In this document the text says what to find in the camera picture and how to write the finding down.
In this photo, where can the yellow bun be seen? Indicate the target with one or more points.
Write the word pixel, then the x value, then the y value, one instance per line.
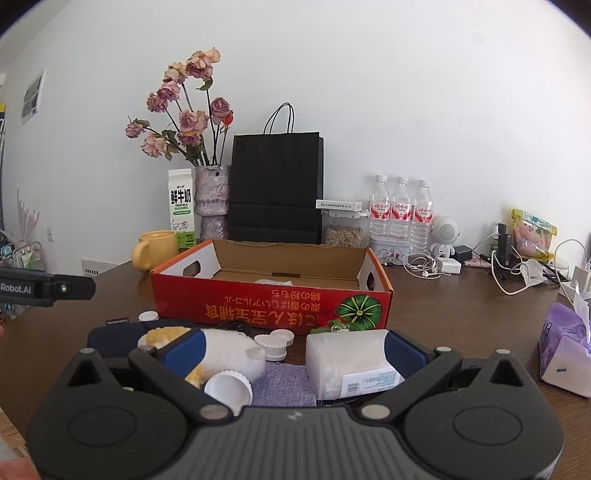
pixel 226 350

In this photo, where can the white robot-shaped speaker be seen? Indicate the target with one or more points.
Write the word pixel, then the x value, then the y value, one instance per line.
pixel 445 228

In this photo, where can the white ribbed cap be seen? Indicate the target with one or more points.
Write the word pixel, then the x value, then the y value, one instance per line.
pixel 228 390

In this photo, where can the white flat carton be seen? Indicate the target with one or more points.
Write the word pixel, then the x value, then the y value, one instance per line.
pixel 337 204

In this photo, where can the small black card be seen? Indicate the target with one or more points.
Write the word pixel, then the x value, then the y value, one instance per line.
pixel 117 320

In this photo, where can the white ribbed lid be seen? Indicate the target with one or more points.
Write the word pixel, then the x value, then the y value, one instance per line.
pixel 280 346

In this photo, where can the white face mask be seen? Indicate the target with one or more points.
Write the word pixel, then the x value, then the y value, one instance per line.
pixel 533 272

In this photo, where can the purple tissue pack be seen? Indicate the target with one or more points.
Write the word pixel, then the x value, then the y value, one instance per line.
pixel 565 341

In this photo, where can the white plug adapter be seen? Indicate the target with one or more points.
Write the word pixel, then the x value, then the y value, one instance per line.
pixel 579 279

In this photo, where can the white charger block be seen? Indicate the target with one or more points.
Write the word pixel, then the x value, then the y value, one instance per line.
pixel 449 265

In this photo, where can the wall flower sticker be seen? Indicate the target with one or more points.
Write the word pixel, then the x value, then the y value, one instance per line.
pixel 27 217

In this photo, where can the yellow ceramic mug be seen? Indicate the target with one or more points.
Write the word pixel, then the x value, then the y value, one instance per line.
pixel 159 254

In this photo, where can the black paper bag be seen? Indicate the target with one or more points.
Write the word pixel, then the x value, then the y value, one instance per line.
pixel 277 184

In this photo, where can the navy blue case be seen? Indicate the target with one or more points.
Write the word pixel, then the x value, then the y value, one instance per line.
pixel 115 339

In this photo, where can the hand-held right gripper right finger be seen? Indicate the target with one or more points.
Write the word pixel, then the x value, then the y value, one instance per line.
pixel 406 355

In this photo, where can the white printed tin box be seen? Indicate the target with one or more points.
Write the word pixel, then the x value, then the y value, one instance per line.
pixel 390 251

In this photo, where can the white low wall vent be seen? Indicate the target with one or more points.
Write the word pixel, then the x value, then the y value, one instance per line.
pixel 99 267

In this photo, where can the white green milk carton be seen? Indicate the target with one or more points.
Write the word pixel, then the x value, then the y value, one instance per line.
pixel 181 203

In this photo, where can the red cardboard box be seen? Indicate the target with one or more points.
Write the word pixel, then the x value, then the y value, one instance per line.
pixel 258 302

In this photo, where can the purple woven cloth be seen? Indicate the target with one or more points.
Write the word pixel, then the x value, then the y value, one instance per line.
pixel 286 385

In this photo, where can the purple textured vase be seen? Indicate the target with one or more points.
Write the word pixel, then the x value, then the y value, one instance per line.
pixel 211 203

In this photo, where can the white wall socket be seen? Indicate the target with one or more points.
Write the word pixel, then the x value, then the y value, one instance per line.
pixel 50 234

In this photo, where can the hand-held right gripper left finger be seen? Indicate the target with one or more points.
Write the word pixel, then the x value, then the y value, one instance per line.
pixel 189 350

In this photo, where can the dried pink rose bouquet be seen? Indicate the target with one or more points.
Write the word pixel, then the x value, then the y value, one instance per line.
pixel 194 121

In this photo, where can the clear water bottle red label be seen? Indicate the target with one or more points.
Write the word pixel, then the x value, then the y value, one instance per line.
pixel 400 210
pixel 380 207
pixel 422 214

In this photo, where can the black power adapter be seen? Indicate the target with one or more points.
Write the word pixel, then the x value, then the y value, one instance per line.
pixel 463 253

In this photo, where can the pink flat item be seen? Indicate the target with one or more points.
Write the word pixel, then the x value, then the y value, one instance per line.
pixel 473 262

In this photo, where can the white pill bottle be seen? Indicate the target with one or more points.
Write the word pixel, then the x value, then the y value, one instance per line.
pixel 346 360

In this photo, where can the clear jar of seeds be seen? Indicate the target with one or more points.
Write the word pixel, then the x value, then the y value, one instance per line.
pixel 344 233

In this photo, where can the black upright device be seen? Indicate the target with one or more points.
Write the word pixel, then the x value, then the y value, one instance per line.
pixel 505 249

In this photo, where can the green spray bottle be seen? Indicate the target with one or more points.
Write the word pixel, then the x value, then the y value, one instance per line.
pixel 493 247

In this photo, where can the small white cap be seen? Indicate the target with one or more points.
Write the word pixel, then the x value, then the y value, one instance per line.
pixel 148 316

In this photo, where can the yellow pink snack packet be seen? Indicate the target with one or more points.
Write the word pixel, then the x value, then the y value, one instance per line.
pixel 531 235

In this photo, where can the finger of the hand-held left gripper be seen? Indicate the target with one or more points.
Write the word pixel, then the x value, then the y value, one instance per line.
pixel 74 288

